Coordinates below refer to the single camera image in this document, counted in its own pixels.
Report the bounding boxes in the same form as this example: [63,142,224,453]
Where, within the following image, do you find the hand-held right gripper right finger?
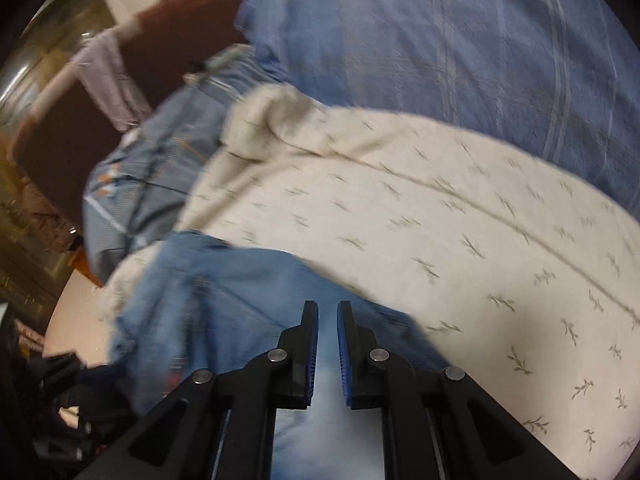
[336,300,581,480]

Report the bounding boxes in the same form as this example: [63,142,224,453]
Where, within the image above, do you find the pale pink cloth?
[70,30,153,133]

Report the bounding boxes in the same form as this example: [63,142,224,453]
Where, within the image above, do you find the brown padded headboard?
[10,0,251,231]

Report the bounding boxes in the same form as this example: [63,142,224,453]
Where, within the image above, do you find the dark cloth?
[30,352,136,461]

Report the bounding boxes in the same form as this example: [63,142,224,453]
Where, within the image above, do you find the gold ornate wardrobe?
[0,0,118,306]

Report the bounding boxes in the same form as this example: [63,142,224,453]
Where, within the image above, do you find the cream leaf-print bed sheet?
[100,82,640,480]

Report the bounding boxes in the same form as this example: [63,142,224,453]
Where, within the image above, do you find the blue plaid quilt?
[235,0,640,201]

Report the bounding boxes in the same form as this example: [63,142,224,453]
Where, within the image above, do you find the blue denim pants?
[107,230,451,480]

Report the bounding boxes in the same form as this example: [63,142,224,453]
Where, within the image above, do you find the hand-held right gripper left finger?
[75,300,319,480]

